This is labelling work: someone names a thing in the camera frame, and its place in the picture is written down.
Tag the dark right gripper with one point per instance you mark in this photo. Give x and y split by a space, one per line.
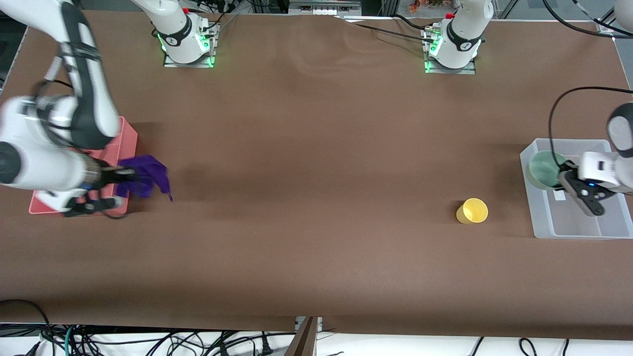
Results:
108 175

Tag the brown table cover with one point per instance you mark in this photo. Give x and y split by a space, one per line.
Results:
316 207

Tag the white label in clear bin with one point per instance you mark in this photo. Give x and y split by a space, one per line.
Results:
559 195

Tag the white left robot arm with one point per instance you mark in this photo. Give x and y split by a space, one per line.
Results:
462 34

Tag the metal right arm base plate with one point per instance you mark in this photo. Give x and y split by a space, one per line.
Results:
170 63

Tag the pink plastic bin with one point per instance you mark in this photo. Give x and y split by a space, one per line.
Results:
127 143

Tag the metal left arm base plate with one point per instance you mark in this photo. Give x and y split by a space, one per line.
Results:
467 70

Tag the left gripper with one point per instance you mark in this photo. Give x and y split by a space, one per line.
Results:
564 176

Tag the green bowl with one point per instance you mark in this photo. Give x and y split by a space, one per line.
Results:
544 170

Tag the purple cloth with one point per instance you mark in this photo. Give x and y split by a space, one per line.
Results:
148 173

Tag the yellow cup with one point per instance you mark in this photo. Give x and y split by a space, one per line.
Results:
474 211

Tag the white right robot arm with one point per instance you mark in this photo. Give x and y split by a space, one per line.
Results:
91 99

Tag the grey table frame post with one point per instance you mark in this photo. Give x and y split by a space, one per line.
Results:
304 341

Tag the clear plastic bin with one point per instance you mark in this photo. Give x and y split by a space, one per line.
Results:
568 225

